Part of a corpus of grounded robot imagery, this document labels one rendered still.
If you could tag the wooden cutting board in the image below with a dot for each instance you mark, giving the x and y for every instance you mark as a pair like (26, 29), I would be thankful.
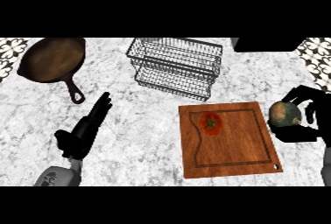
(231, 140)

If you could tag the green and tan squash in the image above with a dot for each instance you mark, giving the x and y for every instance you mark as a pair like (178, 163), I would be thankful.
(284, 113)

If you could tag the black appliance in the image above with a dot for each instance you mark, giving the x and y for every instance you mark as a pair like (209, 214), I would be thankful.
(267, 44)

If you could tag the red tomato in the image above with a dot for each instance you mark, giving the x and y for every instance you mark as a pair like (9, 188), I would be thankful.
(210, 123)

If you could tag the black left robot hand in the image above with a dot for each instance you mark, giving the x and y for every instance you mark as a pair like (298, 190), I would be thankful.
(82, 132)

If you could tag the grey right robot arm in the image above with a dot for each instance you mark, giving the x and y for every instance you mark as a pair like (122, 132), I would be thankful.
(327, 166)

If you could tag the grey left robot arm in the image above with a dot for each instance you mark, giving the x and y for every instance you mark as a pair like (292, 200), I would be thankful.
(58, 176)

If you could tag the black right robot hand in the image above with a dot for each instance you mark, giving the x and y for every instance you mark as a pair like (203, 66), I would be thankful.
(320, 116)

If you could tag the brown cast iron skillet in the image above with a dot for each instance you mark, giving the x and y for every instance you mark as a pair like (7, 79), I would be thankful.
(54, 59)

